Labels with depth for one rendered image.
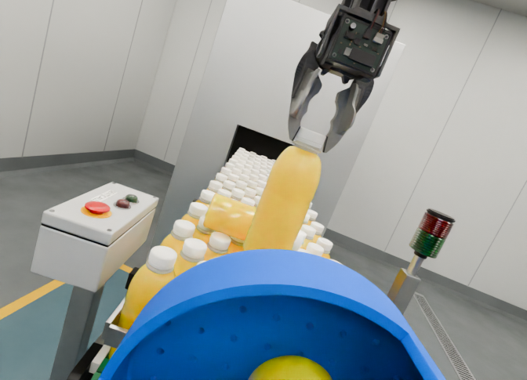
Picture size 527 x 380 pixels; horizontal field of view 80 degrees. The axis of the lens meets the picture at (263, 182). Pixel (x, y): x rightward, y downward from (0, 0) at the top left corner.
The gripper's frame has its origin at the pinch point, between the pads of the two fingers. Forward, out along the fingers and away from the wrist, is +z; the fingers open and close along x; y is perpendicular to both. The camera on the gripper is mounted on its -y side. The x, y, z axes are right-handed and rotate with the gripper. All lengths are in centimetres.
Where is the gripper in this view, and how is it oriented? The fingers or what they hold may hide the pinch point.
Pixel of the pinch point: (310, 136)
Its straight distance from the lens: 43.3
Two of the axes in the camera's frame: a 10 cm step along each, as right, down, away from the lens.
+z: -3.5, 9.2, 2.0
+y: -0.1, 2.1, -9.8
